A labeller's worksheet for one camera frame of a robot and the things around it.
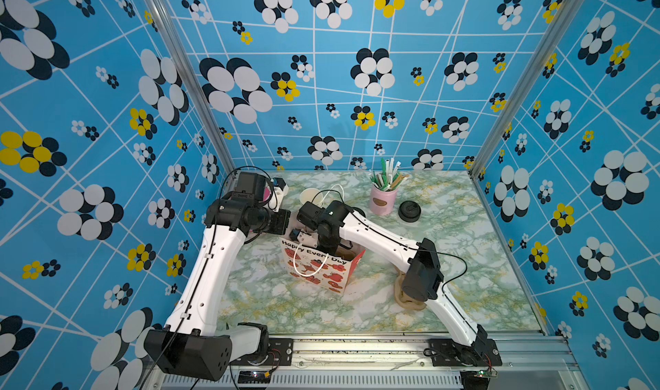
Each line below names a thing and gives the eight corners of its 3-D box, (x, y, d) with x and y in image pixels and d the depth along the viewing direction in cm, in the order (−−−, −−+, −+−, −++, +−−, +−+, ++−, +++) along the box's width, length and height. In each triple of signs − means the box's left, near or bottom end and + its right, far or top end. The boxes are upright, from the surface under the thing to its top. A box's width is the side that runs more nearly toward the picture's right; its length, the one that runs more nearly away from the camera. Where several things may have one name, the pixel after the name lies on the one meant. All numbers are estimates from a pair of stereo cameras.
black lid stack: (399, 222, 105) (401, 216, 102) (396, 206, 110) (398, 200, 107) (420, 222, 105) (423, 216, 102) (416, 206, 110) (418, 200, 107)
